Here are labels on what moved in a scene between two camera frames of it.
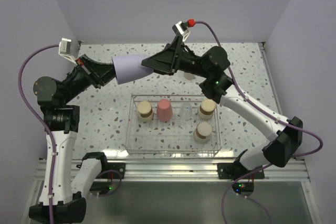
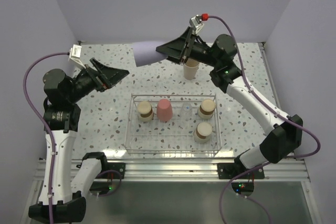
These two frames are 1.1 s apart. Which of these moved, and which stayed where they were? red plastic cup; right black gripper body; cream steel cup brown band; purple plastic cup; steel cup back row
Moved: purple plastic cup; right black gripper body
Stayed: red plastic cup; steel cup back row; cream steel cup brown band
